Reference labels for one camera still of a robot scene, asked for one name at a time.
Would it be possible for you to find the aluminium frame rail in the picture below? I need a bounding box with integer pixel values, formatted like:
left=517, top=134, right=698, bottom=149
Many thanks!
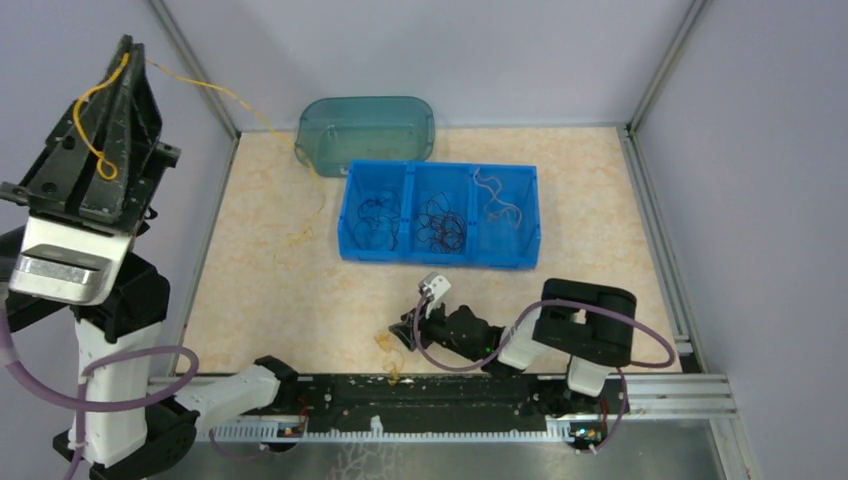
left=137, top=374, right=738, bottom=421

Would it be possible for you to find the blue three-compartment bin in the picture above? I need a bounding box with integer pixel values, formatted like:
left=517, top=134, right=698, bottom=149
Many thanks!
left=337, top=160, right=542, bottom=270

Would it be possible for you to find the dark blue cable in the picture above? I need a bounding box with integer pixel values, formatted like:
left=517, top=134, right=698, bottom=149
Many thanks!
left=356, top=188, right=402, bottom=223

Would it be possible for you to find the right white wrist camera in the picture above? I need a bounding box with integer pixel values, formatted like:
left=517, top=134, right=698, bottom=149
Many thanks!
left=418, top=272, right=451, bottom=318

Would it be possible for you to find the yellow cable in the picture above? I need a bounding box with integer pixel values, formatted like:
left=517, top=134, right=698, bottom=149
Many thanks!
left=471, top=165, right=525, bottom=227
left=71, top=52, right=327, bottom=250

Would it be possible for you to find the brown cable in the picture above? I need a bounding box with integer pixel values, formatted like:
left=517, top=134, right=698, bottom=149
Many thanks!
left=415, top=211, right=470, bottom=256
left=415, top=190, right=458, bottom=223

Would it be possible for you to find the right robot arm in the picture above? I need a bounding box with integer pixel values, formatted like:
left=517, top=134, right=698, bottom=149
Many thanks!
left=388, top=273, right=637, bottom=412

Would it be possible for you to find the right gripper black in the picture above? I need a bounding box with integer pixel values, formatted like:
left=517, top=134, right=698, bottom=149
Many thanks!
left=389, top=296, right=482, bottom=361

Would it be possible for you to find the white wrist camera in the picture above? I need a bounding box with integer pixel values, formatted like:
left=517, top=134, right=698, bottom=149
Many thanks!
left=418, top=272, right=451, bottom=318
left=9, top=217, right=134, bottom=306

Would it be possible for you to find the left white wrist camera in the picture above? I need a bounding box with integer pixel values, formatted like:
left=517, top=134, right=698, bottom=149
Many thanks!
left=9, top=217, right=134, bottom=306

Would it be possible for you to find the white cable duct strip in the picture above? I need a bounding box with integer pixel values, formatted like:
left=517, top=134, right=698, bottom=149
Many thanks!
left=214, top=416, right=574, bottom=444

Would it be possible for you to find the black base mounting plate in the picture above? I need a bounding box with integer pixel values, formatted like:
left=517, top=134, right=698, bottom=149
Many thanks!
left=251, top=374, right=623, bottom=434

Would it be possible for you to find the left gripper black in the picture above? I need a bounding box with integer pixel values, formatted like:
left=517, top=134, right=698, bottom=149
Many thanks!
left=3, top=25, right=185, bottom=260

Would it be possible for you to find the teal transparent plastic tub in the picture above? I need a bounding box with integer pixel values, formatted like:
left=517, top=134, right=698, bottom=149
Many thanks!
left=294, top=96, right=436, bottom=177

